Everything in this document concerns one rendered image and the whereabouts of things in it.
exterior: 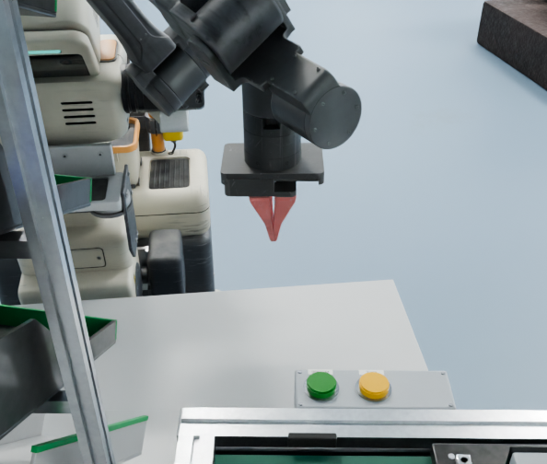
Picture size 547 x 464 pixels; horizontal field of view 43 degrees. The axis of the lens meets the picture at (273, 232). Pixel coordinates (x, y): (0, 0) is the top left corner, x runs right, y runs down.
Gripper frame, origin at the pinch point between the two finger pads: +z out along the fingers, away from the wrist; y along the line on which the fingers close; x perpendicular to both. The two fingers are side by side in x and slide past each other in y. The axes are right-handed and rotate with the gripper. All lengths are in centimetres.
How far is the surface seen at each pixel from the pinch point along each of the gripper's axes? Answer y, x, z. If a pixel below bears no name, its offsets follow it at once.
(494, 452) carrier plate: 26.3, -8.1, 26.6
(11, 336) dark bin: -17.6, -26.9, -9.8
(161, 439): -16.2, 2.0, 37.0
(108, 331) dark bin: -15.5, -13.6, 2.1
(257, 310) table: -3.5, 29.4, 36.8
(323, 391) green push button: 6.3, 1.0, 26.0
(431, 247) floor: 61, 165, 121
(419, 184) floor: 64, 214, 120
